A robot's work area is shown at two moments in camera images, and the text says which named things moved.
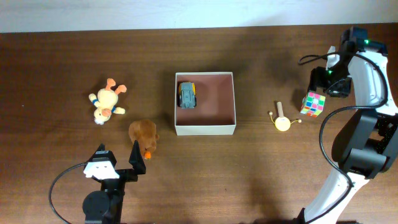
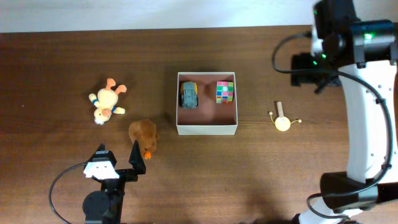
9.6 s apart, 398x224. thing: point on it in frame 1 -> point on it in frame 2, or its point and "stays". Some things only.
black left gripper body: x=125 y=175 stays
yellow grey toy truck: x=187 y=99 stays
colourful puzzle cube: x=313 y=104 -> x=224 y=92
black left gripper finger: x=102 y=155 stays
